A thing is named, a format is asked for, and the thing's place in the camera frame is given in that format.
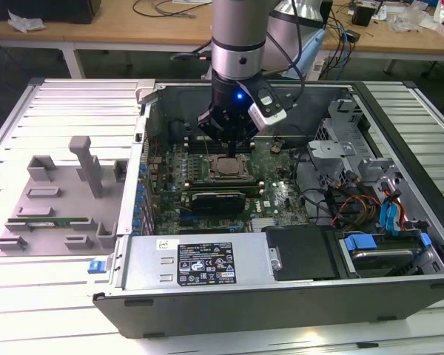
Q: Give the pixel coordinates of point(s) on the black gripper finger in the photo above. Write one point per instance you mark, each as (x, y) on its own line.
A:
(211, 124)
(248, 136)

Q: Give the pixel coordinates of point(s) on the thin metal locking lever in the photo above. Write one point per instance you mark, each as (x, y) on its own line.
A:
(207, 147)

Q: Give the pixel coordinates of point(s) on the square CPU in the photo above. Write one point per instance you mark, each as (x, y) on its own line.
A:
(229, 167)

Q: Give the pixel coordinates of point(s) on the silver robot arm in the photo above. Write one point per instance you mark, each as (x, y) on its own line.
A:
(237, 37)

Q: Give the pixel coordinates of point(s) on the CPU socket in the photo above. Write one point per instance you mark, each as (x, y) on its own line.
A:
(209, 177)

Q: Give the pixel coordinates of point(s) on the round coin battery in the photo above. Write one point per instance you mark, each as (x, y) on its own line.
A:
(275, 148)

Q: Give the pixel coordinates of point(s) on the black RAM slot bank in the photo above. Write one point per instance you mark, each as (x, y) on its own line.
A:
(222, 183)
(192, 147)

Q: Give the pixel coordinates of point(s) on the green motherboard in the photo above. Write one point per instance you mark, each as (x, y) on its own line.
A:
(274, 177)

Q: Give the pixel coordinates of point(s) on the black graphics card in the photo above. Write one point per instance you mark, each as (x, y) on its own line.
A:
(218, 203)

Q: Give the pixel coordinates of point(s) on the blue expansion slot clip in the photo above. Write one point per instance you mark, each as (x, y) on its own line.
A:
(136, 223)
(140, 191)
(144, 171)
(138, 208)

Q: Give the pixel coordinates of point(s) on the silver drive cage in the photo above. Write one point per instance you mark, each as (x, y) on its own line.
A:
(329, 149)

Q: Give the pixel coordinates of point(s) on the silver chipset heatsink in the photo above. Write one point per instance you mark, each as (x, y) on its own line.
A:
(262, 225)

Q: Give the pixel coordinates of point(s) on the tall black box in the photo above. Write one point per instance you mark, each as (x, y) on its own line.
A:
(328, 22)

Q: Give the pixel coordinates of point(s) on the wooden desk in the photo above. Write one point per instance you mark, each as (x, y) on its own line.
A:
(114, 31)

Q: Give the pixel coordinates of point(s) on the small black adapter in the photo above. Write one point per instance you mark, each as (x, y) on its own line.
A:
(352, 36)

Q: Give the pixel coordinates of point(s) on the grey power supply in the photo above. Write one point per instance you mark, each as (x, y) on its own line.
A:
(151, 259)

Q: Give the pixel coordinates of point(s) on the small black cube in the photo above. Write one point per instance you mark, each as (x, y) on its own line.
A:
(362, 15)

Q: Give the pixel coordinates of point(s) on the hard disk in blue carrier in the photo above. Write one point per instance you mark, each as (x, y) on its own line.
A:
(377, 259)

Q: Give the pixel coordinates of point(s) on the black open PC case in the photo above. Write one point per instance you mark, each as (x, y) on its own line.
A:
(244, 314)

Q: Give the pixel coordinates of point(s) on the blue case latch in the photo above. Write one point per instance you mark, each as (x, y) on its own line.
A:
(96, 267)

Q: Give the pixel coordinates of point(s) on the grey parts rack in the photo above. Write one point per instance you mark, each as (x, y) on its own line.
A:
(59, 236)

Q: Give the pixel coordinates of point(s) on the green RAM stick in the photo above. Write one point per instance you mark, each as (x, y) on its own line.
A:
(48, 221)

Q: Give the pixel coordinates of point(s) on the clear plastic bags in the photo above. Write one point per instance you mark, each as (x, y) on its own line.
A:
(410, 18)

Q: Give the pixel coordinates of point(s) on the wide black case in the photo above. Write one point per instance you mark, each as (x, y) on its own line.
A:
(40, 9)

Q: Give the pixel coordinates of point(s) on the white crumpled paper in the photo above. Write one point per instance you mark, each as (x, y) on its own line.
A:
(24, 22)

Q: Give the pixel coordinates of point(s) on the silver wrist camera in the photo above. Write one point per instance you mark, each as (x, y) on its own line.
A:
(268, 111)

